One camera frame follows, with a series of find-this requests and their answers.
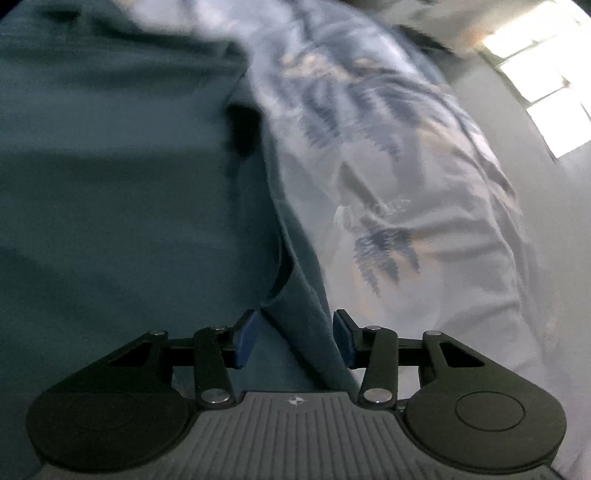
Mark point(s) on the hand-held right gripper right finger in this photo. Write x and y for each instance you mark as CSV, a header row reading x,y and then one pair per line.
x,y
344,341

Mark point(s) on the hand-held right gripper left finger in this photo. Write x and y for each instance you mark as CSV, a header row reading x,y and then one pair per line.
x,y
244,341

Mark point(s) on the dark blue shirt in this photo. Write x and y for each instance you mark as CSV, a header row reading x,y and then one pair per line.
x,y
115,184

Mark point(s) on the light blue printed duvet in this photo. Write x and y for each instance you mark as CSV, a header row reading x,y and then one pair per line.
x,y
392,184

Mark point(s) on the window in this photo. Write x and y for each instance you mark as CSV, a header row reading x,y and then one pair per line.
x,y
531,78

